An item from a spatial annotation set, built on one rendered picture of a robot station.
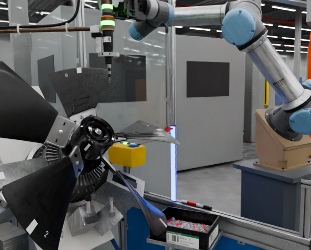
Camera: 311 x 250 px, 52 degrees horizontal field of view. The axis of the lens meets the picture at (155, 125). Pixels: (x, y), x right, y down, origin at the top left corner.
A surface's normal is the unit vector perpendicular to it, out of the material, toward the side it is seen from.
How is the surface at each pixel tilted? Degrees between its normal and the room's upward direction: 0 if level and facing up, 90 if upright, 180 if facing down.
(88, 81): 40
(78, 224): 84
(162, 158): 90
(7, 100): 81
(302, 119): 121
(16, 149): 50
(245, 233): 90
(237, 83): 90
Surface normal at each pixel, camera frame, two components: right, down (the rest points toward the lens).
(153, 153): 0.76, 0.07
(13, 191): 0.80, -0.24
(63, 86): -0.08, -0.56
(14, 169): 0.58, -0.59
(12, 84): 0.44, -0.18
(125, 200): -0.06, 0.67
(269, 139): -0.83, 0.08
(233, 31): -0.49, 0.41
